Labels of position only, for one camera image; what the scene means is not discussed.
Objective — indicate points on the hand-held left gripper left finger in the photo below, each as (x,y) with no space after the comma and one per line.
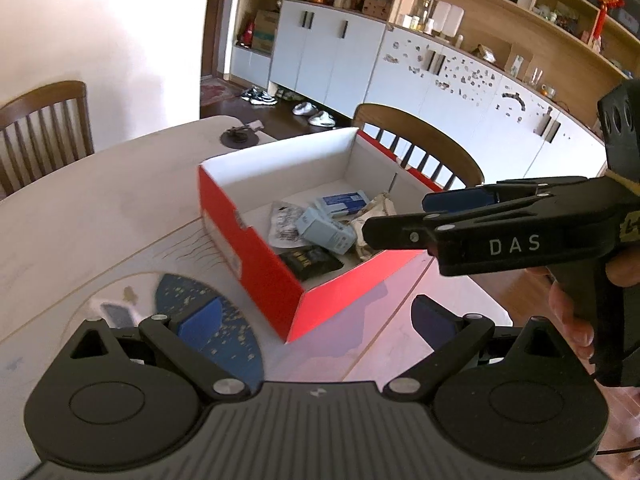
(202,322)

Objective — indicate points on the red bag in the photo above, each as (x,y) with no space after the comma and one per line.
(244,35)

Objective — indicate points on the person's right hand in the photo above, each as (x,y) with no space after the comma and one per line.
(575,327)

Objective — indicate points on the red patterned doormat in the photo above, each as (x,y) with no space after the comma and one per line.
(217,92)

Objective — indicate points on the red cardboard box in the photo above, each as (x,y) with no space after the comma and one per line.
(260,255)

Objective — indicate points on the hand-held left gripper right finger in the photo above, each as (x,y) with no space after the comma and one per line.
(430,322)

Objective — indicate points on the white printed foil wrapper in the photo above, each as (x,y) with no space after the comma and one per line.
(285,225)

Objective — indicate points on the white canisters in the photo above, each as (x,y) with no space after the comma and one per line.
(448,19)

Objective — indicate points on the beige foil snack bag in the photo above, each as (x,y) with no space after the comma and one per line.
(372,225)

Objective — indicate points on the black round stand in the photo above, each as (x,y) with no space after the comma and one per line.
(239,137)

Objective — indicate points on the white and dark blue packet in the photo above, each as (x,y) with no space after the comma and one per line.
(345,202)

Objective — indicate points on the black snack packet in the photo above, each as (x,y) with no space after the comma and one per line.
(310,262)

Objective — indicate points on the wooden wall shelf unit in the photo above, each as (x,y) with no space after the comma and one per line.
(525,30)

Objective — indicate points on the small white card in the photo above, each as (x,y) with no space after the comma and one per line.
(255,125)

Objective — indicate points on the tall glass jar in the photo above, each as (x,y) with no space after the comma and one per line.
(426,7)

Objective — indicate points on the marble-patterned desktop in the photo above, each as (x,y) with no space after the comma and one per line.
(100,210)

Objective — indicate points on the white slipper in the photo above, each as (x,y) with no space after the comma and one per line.
(322,120)
(304,109)

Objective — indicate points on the black white sneaker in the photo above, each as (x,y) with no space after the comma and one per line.
(265,99)
(250,94)

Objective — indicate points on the brown wooden chair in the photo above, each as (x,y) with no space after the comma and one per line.
(45,130)
(430,135)

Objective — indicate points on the brown cardboard carton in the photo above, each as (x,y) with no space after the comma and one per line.
(265,32)

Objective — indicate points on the light blue carton box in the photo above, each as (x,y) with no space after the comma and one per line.
(322,232)

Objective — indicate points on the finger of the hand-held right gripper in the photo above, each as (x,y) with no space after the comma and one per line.
(500,245)
(450,201)

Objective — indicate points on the white cabinet row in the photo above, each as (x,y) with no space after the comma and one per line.
(340,65)

